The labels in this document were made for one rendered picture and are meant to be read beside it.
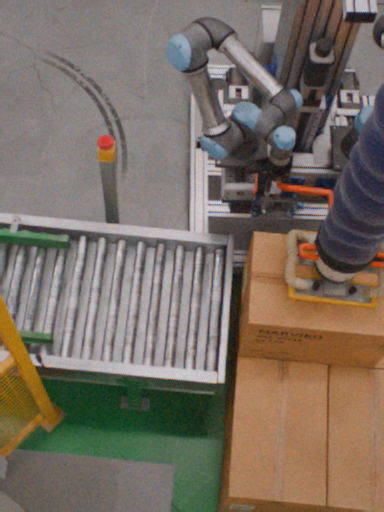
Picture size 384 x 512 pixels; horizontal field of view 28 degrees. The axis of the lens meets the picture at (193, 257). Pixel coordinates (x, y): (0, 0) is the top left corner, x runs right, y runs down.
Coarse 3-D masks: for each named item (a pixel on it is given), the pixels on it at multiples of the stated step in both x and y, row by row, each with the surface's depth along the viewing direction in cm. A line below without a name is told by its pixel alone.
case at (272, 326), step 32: (256, 256) 311; (288, 256) 312; (256, 288) 305; (256, 320) 299; (288, 320) 300; (320, 320) 301; (352, 320) 301; (256, 352) 330; (288, 352) 326; (320, 352) 323; (352, 352) 320
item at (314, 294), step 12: (300, 276) 294; (312, 276) 294; (288, 288) 292; (312, 288) 291; (348, 288) 292; (360, 288) 293; (312, 300) 291; (324, 300) 290; (336, 300) 291; (348, 300) 291; (360, 300) 291; (372, 300) 291
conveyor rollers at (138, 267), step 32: (0, 256) 348; (64, 256) 351; (96, 256) 351; (160, 256) 352; (224, 256) 355; (32, 288) 342; (96, 288) 344; (160, 288) 346; (192, 288) 347; (32, 320) 337; (96, 320) 340; (128, 320) 339; (192, 320) 340; (64, 352) 331; (128, 352) 332; (192, 352) 334
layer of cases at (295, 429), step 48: (240, 288) 357; (240, 384) 329; (288, 384) 330; (336, 384) 331; (240, 432) 321; (288, 432) 322; (336, 432) 323; (240, 480) 312; (288, 480) 313; (336, 480) 314
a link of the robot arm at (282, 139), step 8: (280, 128) 266; (288, 128) 266; (272, 136) 268; (280, 136) 265; (288, 136) 265; (272, 144) 269; (280, 144) 265; (288, 144) 265; (272, 152) 273; (280, 152) 269; (288, 152) 270
